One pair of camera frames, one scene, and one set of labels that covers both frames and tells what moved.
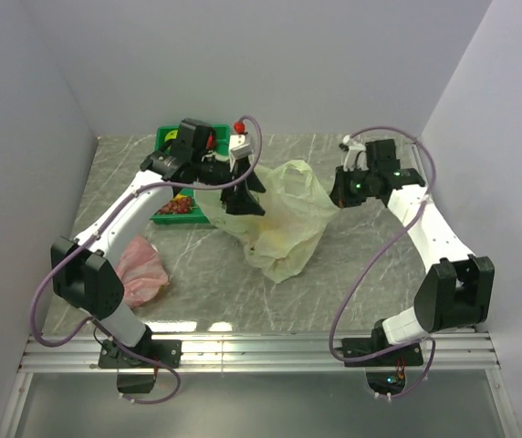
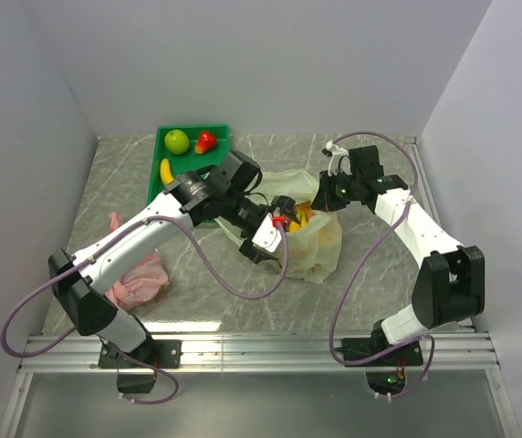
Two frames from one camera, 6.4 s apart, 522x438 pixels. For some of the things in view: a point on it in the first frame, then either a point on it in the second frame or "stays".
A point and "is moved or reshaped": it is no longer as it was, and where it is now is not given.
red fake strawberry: x=211 y=140 stays
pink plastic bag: x=140 y=271 stays
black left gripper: x=240 y=201 -> x=285 y=204
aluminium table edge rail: x=78 y=354 stays
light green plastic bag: x=296 y=208 is moved or reshaped
